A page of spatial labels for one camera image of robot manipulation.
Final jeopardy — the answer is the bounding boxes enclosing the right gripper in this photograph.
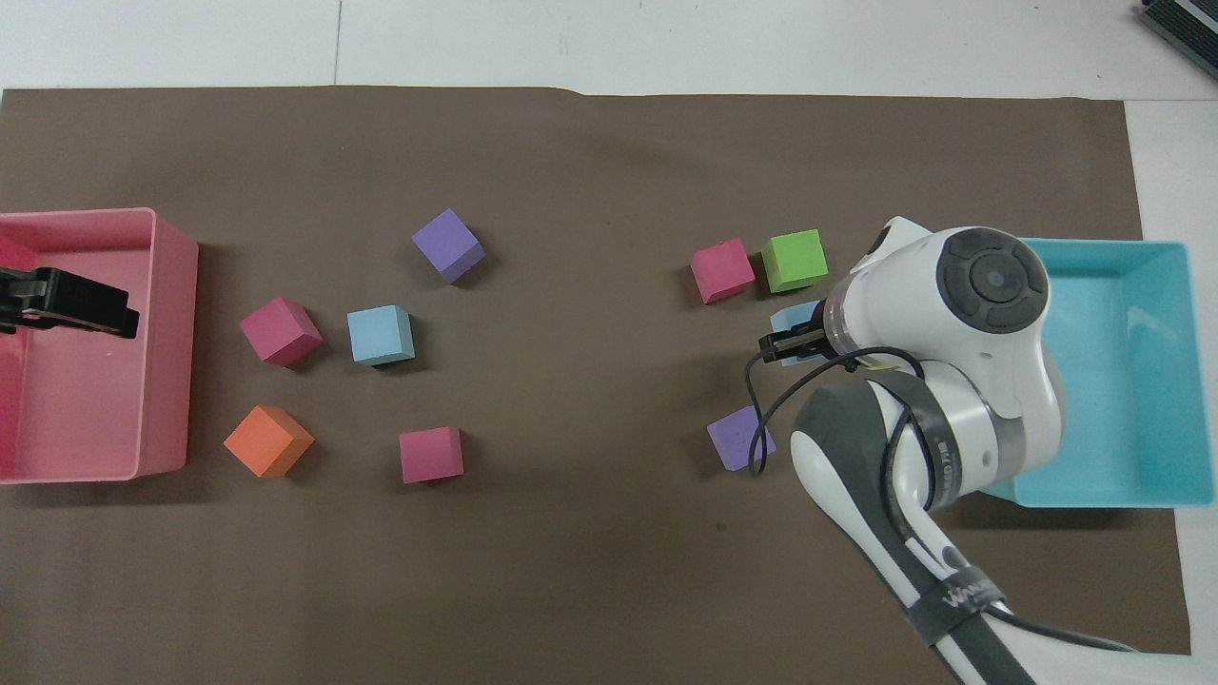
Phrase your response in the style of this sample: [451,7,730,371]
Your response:
[757,323,838,367]

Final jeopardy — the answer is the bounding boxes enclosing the light blue foam block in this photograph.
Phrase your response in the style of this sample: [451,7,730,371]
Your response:
[346,304,417,368]
[769,301,829,369]

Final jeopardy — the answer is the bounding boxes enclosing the green foam block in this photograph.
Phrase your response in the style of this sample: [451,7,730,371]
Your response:
[761,229,830,295]

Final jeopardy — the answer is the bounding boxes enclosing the magenta foam block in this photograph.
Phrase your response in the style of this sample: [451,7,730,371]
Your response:
[398,426,465,485]
[690,238,757,305]
[239,296,324,368]

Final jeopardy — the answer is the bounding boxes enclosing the purple foam block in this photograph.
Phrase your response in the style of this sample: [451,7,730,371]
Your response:
[411,208,487,285]
[706,405,778,474]

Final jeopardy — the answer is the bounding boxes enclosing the cyan plastic bin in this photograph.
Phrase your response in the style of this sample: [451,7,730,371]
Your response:
[983,238,1217,510]

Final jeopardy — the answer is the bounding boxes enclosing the black stand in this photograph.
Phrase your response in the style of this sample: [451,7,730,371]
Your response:
[1139,0,1218,55]

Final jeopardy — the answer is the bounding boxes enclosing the orange foam block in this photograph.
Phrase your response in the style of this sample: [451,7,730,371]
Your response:
[223,404,316,480]

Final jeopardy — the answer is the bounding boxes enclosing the pink plastic bin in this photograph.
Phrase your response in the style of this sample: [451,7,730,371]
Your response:
[0,207,200,486]

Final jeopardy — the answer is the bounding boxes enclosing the black cable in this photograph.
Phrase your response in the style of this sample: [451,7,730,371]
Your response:
[745,346,1139,656]

